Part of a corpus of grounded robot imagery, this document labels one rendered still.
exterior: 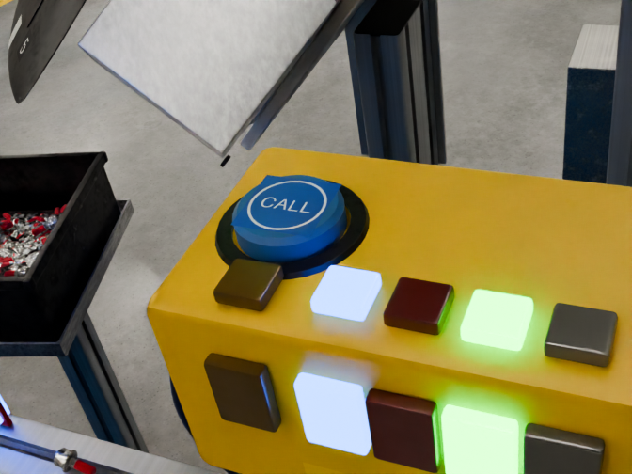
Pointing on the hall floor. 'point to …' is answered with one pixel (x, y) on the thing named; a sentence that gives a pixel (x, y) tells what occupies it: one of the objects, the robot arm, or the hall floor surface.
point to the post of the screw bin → (100, 389)
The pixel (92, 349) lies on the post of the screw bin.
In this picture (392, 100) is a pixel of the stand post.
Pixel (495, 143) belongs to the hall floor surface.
